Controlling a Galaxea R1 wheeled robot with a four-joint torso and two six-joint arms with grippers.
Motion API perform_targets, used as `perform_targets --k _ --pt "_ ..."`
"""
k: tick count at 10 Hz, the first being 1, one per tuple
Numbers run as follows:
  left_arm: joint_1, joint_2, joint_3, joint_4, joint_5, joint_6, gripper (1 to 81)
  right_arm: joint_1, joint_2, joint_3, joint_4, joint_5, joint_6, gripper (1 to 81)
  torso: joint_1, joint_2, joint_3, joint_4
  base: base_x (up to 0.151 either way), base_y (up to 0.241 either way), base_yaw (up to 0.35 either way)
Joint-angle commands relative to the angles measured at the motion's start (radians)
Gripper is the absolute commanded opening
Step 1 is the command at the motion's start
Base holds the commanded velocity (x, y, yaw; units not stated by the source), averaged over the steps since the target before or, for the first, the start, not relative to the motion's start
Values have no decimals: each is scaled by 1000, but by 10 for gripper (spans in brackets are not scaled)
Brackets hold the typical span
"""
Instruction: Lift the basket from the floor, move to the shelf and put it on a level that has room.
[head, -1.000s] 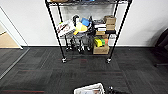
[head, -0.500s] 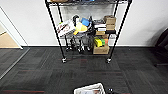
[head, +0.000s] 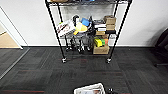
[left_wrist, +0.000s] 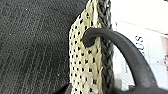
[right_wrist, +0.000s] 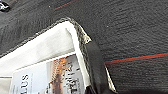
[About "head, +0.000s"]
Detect black chair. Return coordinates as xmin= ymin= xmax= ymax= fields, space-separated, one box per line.
xmin=153 ymin=28 xmax=168 ymax=68

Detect white printed bag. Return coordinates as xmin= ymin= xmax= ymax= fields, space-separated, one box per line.
xmin=55 ymin=19 xmax=77 ymax=38

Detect yellow-green item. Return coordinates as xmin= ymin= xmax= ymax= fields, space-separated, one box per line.
xmin=94 ymin=37 xmax=104 ymax=48

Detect black white box stack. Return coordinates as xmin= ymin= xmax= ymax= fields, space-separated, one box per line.
xmin=93 ymin=19 xmax=108 ymax=33

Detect small white container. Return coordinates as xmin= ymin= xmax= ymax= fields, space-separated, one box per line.
xmin=108 ymin=33 xmax=118 ymax=48

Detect blue round item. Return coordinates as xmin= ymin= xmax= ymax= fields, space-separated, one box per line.
xmin=80 ymin=17 xmax=92 ymax=28

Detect black wire shelf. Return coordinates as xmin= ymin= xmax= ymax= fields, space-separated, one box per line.
xmin=44 ymin=0 xmax=133 ymax=64

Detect white printed book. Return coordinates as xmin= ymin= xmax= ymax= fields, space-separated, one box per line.
xmin=79 ymin=86 xmax=103 ymax=94

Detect small brown box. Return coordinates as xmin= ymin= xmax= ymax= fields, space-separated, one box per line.
xmin=103 ymin=14 xmax=118 ymax=32

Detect pale woven basket dark spots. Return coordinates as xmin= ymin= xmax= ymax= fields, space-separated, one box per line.
xmin=73 ymin=82 xmax=107 ymax=94

